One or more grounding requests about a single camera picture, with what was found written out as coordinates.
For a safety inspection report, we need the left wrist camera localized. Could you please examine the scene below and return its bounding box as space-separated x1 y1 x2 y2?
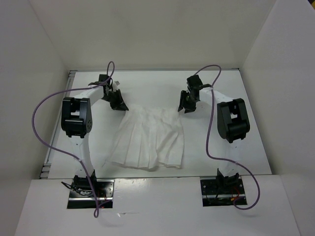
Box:
89 74 120 87

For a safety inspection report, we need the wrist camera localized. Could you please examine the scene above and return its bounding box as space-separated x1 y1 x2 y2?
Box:
187 75 212 91
89 74 120 87

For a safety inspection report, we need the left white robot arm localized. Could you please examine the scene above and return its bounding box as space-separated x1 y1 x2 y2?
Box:
61 83 128 197

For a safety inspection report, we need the white pleated skirt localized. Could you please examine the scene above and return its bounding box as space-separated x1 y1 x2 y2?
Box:
106 105 184 171

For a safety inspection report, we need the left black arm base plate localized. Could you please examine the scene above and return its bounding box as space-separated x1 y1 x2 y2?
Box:
66 179 115 209

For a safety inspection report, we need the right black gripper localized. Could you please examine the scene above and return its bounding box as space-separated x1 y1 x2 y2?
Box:
178 90 198 113

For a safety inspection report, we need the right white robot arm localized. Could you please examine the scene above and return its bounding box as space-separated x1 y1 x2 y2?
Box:
178 87 250 193

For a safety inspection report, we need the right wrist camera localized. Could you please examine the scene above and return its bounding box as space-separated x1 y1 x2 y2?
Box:
187 75 212 91

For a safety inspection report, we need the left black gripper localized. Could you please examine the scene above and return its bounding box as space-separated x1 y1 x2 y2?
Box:
100 88 128 111

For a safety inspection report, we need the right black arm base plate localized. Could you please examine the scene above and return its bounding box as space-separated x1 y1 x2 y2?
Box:
200 177 247 207

